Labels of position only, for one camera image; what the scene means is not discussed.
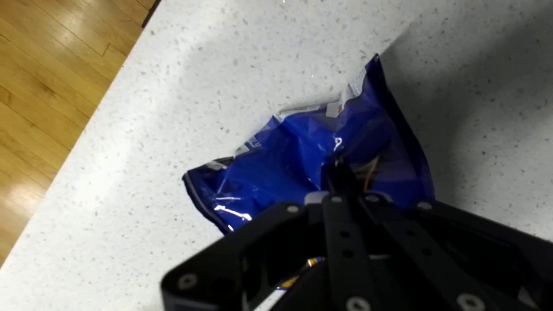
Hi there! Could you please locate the blue chips packet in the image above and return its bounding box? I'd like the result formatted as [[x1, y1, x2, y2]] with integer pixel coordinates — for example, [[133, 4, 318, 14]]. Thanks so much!
[[182, 54, 438, 235]]

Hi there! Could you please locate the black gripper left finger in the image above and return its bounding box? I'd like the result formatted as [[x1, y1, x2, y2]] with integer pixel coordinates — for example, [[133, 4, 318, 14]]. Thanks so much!
[[161, 161, 361, 311]]

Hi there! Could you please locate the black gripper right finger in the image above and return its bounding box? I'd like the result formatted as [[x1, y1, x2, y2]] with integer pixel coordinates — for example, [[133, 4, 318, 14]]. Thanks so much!
[[344, 163, 553, 311]]

